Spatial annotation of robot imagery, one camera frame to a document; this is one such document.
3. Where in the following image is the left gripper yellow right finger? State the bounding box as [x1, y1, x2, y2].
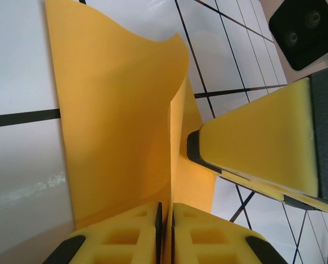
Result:
[170, 202, 288, 264]

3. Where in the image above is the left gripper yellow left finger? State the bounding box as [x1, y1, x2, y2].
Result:
[44, 201, 164, 264]

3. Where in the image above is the yellow paper sheet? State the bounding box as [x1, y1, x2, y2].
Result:
[44, 0, 217, 232]

